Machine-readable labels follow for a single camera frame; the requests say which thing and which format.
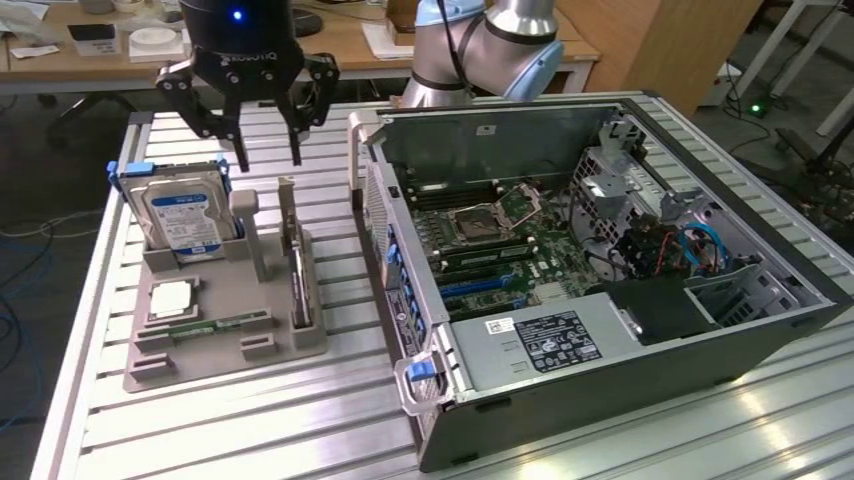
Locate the blue floor cable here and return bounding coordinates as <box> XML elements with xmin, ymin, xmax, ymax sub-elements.
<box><xmin>0</xmin><ymin>234</ymin><xmax>59</xmax><ymax>436</ymax></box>

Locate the CPU socket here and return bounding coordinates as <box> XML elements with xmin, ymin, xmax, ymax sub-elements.
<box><xmin>447</xmin><ymin>203</ymin><xmax>513</xmax><ymax>247</ymax></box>

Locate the blue wire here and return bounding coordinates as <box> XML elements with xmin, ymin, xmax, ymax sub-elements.
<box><xmin>678</xmin><ymin>222</ymin><xmax>733</xmax><ymax>277</ymax></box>

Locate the black stand base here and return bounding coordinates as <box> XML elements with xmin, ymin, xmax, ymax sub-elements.
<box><xmin>773</xmin><ymin>94</ymin><xmax>854</xmax><ymax>236</ymax></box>

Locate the green motherboard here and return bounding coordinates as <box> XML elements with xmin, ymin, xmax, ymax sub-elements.
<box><xmin>399</xmin><ymin>177</ymin><xmax>606</xmax><ymax>321</ymax></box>

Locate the black and white box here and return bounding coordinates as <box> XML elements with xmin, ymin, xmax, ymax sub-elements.
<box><xmin>66</xmin><ymin>23</ymin><xmax>127</xmax><ymax>57</ymax></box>

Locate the white box with round hole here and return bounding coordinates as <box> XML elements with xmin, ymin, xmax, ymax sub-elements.
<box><xmin>127</xmin><ymin>28</ymin><xmax>188</xmax><ymax>65</ymax></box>

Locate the metal disk bay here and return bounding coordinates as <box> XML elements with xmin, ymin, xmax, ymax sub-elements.
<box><xmin>571</xmin><ymin>119</ymin><xmax>675</xmax><ymax>229</ymax></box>

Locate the green RAM stick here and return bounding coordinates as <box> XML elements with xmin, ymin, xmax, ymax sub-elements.
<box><xmin>143</xmin><ymin>312</ymin><xmax>268</xmax><ymax>341</ymax></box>

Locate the grey power supply with label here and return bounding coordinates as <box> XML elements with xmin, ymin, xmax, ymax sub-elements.
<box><xmin>450</xmin><ymin>292</ymin><xmax>646</xmax><ymax>394</ymax></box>

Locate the wooden cabinet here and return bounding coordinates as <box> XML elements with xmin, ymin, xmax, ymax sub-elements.
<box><xmin>553</xmin><ymin>0</ymin><xmax>767</xmax><ymax>117</ymax></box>

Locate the wooden desk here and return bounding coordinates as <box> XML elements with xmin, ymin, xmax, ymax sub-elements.
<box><xmin>0</xmin><ymin>0</ymin><xmax>602</xmax><ymax>96</ymax></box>

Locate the black plastic shroud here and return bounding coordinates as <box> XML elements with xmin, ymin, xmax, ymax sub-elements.
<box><xmin>603</xmin><ymin>278</ymin><xmax>723</xmax><ymax>347</ymax></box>

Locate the hard disk with blue bracket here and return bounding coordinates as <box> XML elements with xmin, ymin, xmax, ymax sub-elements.
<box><xmin>108</xmin><ymin>155</ymin><xmax>235</xmax><ymax>264</ymax></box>

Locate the CPU chip with silver lid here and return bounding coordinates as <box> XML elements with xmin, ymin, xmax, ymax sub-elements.
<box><xmin>147</xmin><ymin>281</ymin><xmax>203</xmax><ymax>317</ymax></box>

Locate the black lamp base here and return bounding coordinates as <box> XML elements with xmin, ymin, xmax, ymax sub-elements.
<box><xmin>292</xmin><ymin>8</ymin><xmax>327</xmax><ymax>39</ymax></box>

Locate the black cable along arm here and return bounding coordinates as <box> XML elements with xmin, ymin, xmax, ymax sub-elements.
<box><xmin>434</xmin><ymin>0</ymin><xmax>477</xmax><ymax>99</ymax></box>

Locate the grey plastic parts rack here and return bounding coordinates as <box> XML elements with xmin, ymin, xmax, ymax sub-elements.
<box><xmin>123</xmin><ymin>188</ymin><xmax>332</xmax><ymax>395</ymax></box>

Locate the black chair base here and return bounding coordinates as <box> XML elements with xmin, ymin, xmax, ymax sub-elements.
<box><xmin>36</xmin><ymin>92</ymin><xmax>139</xmax><ymax>149</ymax></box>

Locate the metal socket cover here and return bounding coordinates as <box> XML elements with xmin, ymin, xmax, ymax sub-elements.
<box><xmin>497</xmin><ymin>183</ymin><xmax>543</xmax><ymax>226</ymax></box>

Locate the white desk frame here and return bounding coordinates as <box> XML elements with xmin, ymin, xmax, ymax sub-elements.
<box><xmin>730</xmin><ymin>0</ymin><xmax>854</xmax><ymax>136</ymax></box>

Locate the blue expansion slot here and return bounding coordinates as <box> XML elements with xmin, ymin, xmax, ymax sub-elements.
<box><xmin>437</xmin><ymin>272</ymin><xmax>526</xmax><ymax>299</ymax></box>

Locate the stack of white papers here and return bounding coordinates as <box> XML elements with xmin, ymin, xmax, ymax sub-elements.
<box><xmin>362</xmin><ymin>22</ymin><xmax>419</xmax><ymax>62</ymax></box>

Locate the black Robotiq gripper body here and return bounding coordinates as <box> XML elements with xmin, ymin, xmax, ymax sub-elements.
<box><xmin>178</xmin><ymin>0</ymin><xmax>306</xmax><ymax>109</ymax></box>

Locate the red wire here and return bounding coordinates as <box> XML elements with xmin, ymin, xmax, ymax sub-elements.
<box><xmin>651</xmin><ymin>227</ymin><xmax>693</xmax><ymax>274</ymax></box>

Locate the black open PC case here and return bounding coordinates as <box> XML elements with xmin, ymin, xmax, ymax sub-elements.
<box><xmin>346</xmin><ymin>96</ymin><xmax>854</xmax><ymax>474</ymax></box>

